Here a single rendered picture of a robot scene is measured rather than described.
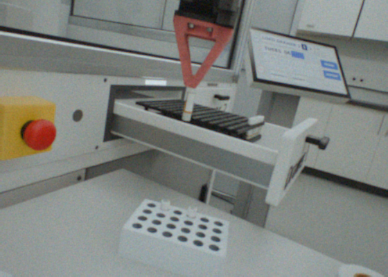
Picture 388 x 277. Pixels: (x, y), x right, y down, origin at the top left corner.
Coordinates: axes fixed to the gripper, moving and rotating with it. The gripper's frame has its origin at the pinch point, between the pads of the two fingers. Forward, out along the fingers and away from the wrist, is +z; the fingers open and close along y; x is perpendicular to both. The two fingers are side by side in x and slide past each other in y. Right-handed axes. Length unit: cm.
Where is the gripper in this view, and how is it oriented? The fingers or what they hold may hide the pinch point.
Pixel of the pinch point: (192, 80)
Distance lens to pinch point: 37.7
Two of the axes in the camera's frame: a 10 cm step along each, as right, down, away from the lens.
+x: 9.7, 2.5, -0.7
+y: -1.2, 1.9, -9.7
